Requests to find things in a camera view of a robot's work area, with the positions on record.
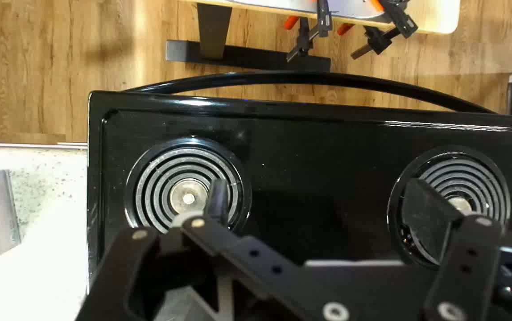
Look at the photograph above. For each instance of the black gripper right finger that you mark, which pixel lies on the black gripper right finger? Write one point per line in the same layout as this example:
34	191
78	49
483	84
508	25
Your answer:
466	268

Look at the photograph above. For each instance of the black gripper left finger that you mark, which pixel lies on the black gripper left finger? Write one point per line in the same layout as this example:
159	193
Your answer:
148	273

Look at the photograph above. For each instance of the black orange clamp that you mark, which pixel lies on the black orange clamp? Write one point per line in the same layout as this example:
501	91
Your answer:
380	38
305	38

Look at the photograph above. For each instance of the black electric stove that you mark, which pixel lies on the black electric stove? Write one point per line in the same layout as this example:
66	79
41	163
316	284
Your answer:
326	179

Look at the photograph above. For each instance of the coil stove burner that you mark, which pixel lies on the coil stove burner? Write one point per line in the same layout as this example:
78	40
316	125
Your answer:
474	179
153	190

